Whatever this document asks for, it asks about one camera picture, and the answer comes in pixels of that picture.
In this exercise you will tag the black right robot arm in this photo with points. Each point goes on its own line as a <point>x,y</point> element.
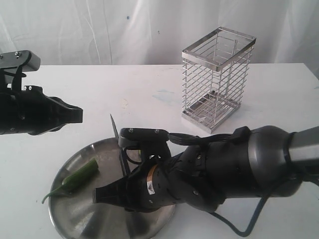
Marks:
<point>205,171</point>

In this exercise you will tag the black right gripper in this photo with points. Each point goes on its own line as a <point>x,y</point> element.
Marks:
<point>181,179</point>

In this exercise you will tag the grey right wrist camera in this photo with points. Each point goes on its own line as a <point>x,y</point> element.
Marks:
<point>151,142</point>

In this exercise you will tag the steel wire utensil basket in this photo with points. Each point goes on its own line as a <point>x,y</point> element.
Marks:
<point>214,75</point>

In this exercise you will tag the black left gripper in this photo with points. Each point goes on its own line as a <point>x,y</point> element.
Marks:
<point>32,112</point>

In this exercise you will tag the black handled knife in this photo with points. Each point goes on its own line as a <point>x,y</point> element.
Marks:
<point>119,147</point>

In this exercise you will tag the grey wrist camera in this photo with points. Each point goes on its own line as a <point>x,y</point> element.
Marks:
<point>151,142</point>
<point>25,59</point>

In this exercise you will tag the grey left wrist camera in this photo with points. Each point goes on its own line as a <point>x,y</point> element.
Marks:
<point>25,59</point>

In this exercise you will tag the round steel plate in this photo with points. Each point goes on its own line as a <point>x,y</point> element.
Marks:
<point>75,216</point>

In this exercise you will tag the white backdrop curtain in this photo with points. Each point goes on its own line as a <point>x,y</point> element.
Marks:
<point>121,32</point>

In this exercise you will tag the dark green object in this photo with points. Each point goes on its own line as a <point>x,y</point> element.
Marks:
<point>76,180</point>

